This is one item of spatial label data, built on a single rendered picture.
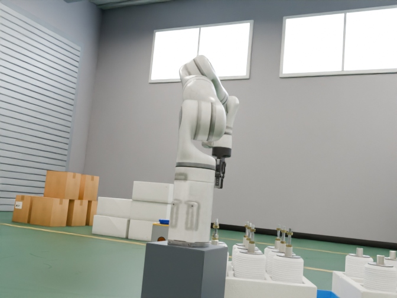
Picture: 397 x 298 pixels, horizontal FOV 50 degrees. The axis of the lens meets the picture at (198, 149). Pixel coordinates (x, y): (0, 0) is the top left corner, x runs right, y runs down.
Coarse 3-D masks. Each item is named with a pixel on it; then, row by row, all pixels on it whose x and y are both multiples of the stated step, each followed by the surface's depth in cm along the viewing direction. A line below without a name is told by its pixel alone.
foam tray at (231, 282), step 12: (228, 264) 156; (228, 276) 130; (228, 288) 127; (240, 288) 127; (252, 288) 126; (264, 288) 126; (276, 288) 126; (288, 288) 126; (300, 288) 126; (312, 288) 126
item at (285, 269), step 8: (280, 264) 131; (288, 264) 130; (296, 264) 130; (272, 272) 134; (280, 272) 130; (288, 272) 130; (296, 272) 130; (272, 280) 133; (280, 280) 130; (288, 280) 129; (296, 280) 130
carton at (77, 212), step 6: (72, 204) 483; (78, 204) 488; (84, 204) 499; (72, 210) 482; (78, 210) 489; (84, 210) 499; (72, 216) 481; (78, 216) 489; (84, 216) 499; (66, 222) 483; (72, 222) 480; (78, 222) 489; (84, 222) 500
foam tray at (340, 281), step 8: (336, 272) 161; (344, 272) 163; (336, 280) 157; (344, 280) 146; (352, 280) 144; (360, 280) 150; (336, 288) 156; (344, 288) 145; (352, 288) 136; (360, 288) 130; (344, 296) 144; (352, 296) 135; (360, 296) 126; (368, 296) 126; (376, 296) 126; (384, 296) 125; (392, 296) 125
